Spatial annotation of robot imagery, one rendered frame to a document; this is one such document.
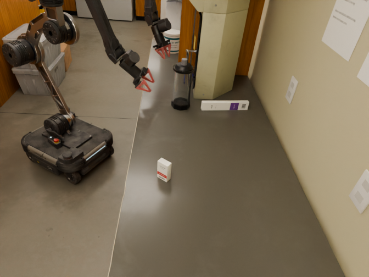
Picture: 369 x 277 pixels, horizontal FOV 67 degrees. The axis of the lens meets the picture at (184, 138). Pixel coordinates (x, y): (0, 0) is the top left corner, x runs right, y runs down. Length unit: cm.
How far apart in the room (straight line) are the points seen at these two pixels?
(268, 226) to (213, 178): 28
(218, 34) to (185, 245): 102
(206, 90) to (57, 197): 143
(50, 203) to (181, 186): 146
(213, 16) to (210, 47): 15
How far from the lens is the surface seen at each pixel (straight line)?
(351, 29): 111
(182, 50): 191
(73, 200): 234
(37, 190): 250
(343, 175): 106
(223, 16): 149
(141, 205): 102
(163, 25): 178
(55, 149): 244
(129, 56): 143
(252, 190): 113
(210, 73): 158
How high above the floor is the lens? 173
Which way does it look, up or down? 37 degrees down
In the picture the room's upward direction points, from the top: 6 degrees clockwise
